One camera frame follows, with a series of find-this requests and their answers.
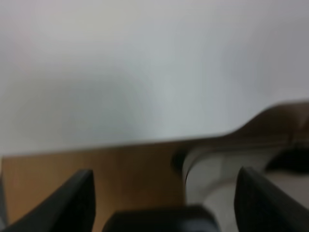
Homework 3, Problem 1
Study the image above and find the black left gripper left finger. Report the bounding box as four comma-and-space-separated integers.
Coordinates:
3, 169, 96, 232

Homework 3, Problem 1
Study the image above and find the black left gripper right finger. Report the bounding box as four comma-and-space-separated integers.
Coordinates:
234, 167, 309, 232

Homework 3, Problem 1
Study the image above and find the brown linen tote bag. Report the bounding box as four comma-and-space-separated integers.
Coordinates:
1, 101, 309, 231

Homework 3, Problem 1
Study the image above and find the white table leg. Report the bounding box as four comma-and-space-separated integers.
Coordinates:
183, 147, 283, 211

